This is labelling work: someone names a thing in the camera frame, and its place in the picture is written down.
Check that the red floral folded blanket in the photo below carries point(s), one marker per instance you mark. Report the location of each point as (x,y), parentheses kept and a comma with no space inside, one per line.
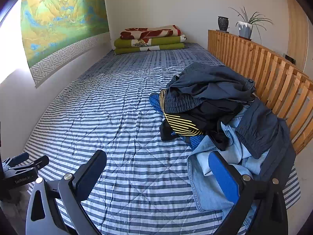
(151,32)

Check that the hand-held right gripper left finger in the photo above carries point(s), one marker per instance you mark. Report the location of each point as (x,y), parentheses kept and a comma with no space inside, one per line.
(91,173)

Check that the landscape painting wall poster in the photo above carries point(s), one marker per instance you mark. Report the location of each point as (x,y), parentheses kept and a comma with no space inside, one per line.
(61,17)

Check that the potted plant in white pot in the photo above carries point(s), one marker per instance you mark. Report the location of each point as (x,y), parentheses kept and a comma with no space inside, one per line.
(245,29)

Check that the light blue denim garment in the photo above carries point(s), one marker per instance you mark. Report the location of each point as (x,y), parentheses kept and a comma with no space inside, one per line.
(215,188)

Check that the small black device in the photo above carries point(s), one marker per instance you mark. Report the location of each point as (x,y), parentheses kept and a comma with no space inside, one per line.
(290,58)

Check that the dark ceramic vase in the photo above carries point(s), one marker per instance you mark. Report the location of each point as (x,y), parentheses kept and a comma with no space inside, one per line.
(223,24)

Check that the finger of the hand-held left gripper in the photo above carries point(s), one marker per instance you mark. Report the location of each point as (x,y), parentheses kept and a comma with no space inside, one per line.
(34,164)
(18,158)

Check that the dark navy elastic shorts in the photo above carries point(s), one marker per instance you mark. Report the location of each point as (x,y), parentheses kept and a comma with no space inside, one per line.
(183,102)

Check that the navy elastic waist pants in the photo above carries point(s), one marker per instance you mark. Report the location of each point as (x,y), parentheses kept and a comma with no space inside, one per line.
(261,127)

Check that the wooden door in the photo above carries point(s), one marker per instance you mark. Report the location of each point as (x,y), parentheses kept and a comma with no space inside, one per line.
(297,34)

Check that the green floral folded blanket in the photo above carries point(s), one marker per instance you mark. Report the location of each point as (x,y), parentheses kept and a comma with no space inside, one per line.
(127,44)

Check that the blue white striped quilt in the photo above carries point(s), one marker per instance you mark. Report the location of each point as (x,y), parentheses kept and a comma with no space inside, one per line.
(110,115)

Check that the wooden slatted headboard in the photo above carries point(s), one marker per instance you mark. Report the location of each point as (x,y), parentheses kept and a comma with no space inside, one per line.
(269,66)

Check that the bright blue striped garment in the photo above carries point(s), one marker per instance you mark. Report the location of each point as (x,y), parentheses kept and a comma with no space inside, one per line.
(154,102)

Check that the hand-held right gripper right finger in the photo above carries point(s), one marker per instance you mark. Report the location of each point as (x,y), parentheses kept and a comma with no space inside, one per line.
(222,173)

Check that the black shirt with yellow stripes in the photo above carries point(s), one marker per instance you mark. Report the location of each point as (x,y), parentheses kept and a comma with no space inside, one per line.
(215,117)

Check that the grey checkered shirt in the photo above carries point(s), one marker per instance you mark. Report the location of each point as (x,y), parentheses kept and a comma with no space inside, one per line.
(250,84)

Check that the slate blue crumpled garment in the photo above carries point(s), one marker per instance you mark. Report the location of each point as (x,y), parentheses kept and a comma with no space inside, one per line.
(207,80)

